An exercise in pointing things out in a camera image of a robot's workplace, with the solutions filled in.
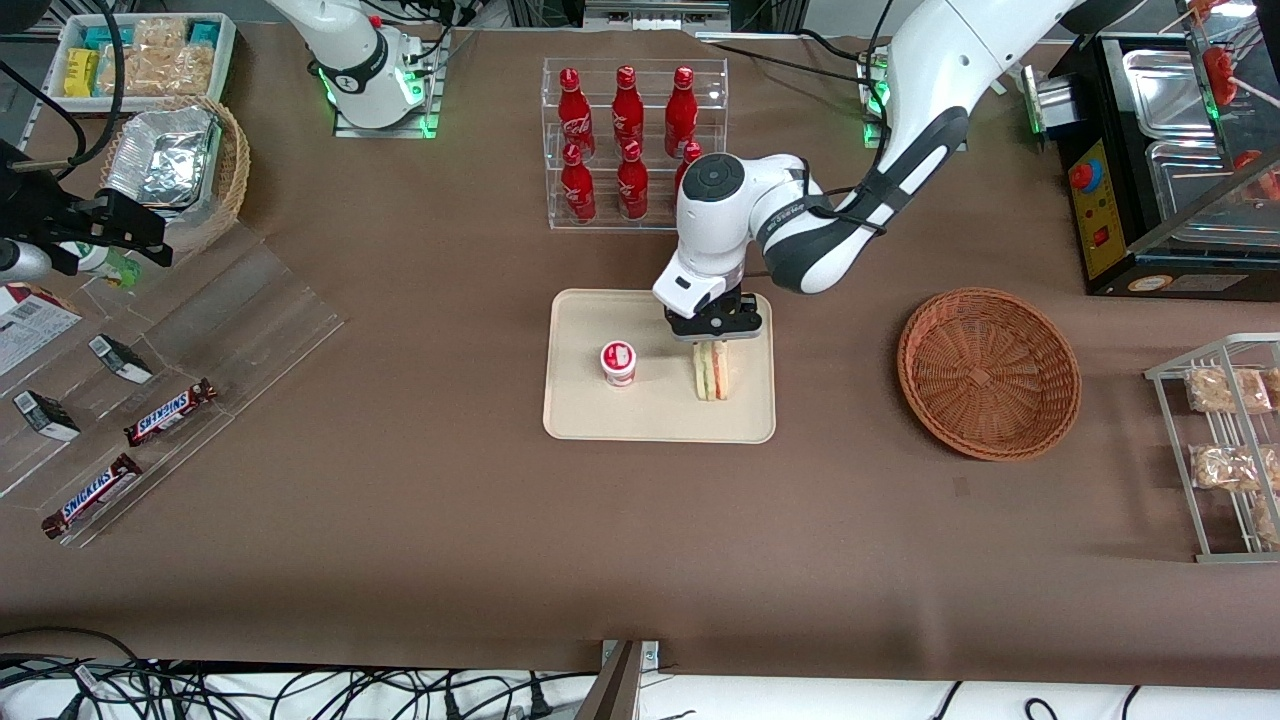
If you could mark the white printed paper box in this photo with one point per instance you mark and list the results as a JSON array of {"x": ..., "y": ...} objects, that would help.
[{"x": 30, "y": 325}]

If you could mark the small green label bottle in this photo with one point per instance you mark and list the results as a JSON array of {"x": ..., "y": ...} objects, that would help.
[{"x": 105, "y": 266}]

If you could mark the yellow snack pack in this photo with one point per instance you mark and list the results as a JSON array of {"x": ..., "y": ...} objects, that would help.
[{"x": 80, "y": 72}]

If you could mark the clear acrylic bottle rack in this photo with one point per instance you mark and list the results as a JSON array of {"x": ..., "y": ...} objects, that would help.
[{"x": 650, "y": 215}]

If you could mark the metal table edge bracket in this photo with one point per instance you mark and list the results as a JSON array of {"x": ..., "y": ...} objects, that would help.
[{"x": 625, "y": 680}]

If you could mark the brown round wicker basket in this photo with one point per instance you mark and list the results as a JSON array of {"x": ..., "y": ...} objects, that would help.
[{"x": 985, "y": 375}]

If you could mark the silver foil tray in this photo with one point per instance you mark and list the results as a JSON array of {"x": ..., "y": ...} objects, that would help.
[{"x": 165, "y": 155}]

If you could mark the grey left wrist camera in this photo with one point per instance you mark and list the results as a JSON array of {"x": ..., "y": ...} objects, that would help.
[{"x": 738, "y": 322}]

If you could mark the clear acrylic display shelf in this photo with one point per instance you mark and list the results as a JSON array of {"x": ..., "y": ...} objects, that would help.
[{"x": 240, "y": 320}]

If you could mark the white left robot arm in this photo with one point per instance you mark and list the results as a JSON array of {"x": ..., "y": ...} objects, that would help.
[{"x": 935, "y": 60}]

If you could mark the clear bag of brown snacks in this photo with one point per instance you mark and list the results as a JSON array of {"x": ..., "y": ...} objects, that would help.
[
  {"x": 1228, "y": 390},
  {"x": 1225, "y": 467},
  {"x": 1270, "y": 522}
]

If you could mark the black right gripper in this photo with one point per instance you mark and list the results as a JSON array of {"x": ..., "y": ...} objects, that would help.
[{"x": 42, "y": 216}]

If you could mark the tan wicker basket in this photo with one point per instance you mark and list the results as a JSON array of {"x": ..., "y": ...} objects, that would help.
[{"x": 232, "y": 170}]

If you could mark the small black white box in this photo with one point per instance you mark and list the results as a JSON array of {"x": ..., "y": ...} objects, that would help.
[
  {"x": 120, "y": 358},
  {"x": 45, "y": 416}
]

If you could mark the brown table cover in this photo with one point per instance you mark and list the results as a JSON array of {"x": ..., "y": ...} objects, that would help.
[{"x": 450, "y": 550}]

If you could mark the white plastic snack bin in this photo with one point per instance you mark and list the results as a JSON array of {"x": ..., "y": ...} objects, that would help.
[{"x": 225, "y": 60}]

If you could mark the teal snack pack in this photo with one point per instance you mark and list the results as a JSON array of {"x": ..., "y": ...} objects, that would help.
[
  {"x": 204, "y": 33},
  {"x": 105, "y": 37}
]

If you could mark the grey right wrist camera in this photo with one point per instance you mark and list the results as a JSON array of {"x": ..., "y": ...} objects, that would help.
[{"x": 20, "y": 262}]

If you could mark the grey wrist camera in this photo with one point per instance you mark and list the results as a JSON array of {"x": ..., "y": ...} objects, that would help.
[
  {"x": 738, "y": 322},
  {"x": 20, "y": 262}
]

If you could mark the triangle sandwich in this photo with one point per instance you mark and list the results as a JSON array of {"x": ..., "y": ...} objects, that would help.
[{"x": 712, "y": 375}]

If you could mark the black food warmer appliance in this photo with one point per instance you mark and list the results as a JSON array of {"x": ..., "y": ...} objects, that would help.
[{"x": 1110, "y": 200}]

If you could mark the beige plastic tray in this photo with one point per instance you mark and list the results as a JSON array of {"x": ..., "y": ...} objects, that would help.
[{"x": 650, "y": 410}]

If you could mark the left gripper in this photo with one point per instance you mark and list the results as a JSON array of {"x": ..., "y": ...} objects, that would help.
[{"x": 729, "y": 299}]

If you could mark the red white yogurt cup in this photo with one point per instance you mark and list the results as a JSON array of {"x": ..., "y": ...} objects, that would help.
[{"x": 618, "y": 364}]

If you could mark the clear bag of crackers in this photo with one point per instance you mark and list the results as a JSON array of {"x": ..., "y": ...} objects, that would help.
[
  {"x": 160, "y": 72},
  {"x": 160, "y": 34}
]

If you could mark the red cola bottle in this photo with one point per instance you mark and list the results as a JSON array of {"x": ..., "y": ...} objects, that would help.
[
  {"x": 577, "y": 190},
  {"x": 691, "y": 154},
  {"x": 632, "y": 188},
  {"x": 681, "y": 110},
  {"x": 627, "y": 110},
  {"x": 571, "y": 112}
]

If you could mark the snickers chocolate bar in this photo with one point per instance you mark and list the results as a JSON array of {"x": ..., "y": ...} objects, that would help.
[
  {"x": 92, "y": 495},
  {"x": 170, "y": 412}
]

